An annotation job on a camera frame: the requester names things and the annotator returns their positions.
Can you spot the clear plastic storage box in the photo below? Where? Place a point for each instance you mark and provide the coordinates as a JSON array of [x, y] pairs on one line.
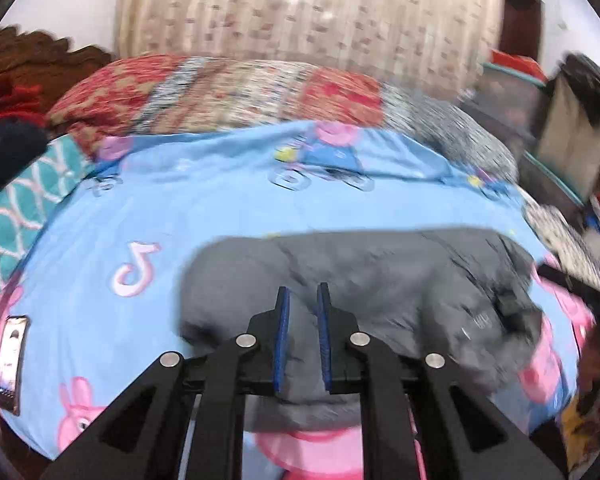
[[509, 95]]

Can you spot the dark navy cloth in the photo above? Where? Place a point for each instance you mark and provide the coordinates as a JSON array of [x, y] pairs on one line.
[[7, 160]]

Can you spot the white black-dotted cloth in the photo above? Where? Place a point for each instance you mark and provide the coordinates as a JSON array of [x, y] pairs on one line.
[[559, 235]]

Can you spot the grey puffer jacket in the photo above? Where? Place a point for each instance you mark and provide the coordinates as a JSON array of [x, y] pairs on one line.
[[389, 285]]

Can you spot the brown knitted cloth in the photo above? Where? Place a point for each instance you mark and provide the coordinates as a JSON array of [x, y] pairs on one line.
[[25, 75]]

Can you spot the teal white patterned cloth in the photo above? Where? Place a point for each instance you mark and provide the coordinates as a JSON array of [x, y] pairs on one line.
[[25, 210]]

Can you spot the beige striped floral curtain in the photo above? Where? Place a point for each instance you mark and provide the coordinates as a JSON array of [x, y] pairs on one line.
[[310, 15]]

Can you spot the silver metal object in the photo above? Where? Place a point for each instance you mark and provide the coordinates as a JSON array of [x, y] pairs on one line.
[[11, 355]]

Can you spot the grey speckled knit blanket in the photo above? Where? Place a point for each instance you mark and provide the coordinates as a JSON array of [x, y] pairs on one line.
[[454, 130]]

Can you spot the red patchwork quilt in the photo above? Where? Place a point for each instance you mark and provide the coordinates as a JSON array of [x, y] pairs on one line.
[[220, 90]]

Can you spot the beige fabric bag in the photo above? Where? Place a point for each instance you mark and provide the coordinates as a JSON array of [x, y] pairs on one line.
[[572, 110]]

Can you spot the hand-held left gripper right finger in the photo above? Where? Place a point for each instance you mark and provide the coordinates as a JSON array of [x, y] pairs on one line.
[[324, 335]]

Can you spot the blue pig-print bedsheet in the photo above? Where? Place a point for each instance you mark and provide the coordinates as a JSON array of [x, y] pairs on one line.
[[155, 220]]

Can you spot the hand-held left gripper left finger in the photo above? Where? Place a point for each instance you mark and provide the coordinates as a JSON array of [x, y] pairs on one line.
[[282, 340]]

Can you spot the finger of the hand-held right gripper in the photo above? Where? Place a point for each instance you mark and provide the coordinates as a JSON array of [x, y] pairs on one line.
[[574, 285]]

